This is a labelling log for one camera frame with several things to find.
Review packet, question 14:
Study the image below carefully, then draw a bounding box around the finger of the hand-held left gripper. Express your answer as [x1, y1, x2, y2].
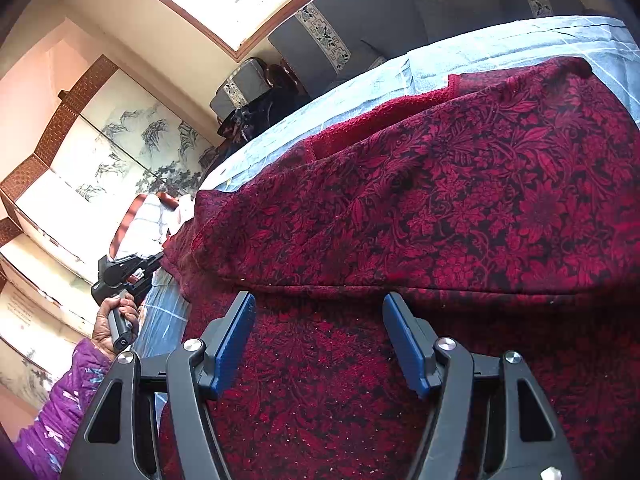
[131, 251, 164, 291]

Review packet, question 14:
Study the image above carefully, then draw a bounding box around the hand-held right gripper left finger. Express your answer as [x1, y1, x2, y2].
[60, 290, 257, 480]

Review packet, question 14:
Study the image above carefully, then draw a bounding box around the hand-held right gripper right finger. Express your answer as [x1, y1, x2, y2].
[382, 292, 583, 480]

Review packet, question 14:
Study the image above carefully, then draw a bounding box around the red floral garment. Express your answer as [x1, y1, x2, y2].
[159, 57, 640, 480]

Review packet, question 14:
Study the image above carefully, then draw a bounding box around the person's left forearm purple sleeve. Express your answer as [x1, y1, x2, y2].
[10, 337, 118, 480]

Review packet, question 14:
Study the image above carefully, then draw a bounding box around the person's left hand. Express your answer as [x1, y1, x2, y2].
[92, 292, 138, 361]

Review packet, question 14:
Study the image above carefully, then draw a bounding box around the red white striped pillow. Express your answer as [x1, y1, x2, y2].
[109, 192, 166, 261]

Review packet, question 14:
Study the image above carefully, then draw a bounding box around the white cloth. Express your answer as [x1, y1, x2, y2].
[162, 195, 197, 237]

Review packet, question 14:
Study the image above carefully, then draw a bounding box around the ink landscape folding screen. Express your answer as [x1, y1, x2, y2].
[0, 55, 218, 403]

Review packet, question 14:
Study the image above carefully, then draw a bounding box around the dark floral cloth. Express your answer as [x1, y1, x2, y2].
[216, 92, 275, 162]

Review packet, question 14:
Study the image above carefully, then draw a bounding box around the grey cushioned chair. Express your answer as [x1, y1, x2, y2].
[210, 57, 275, 122]

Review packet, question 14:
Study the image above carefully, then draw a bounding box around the dark wooden chair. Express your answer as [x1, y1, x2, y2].
[264, 59, 310, 107]

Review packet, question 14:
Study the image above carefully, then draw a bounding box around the blue checked blanket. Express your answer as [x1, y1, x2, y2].
[134, 14, 630, 361]

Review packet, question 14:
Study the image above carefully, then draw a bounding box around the grey sofa with patterned bands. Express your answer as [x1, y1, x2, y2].
[267, 0, 591, 96]

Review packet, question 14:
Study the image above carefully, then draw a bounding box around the grey square cushion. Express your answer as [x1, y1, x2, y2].
[410, 0, 507, 47]

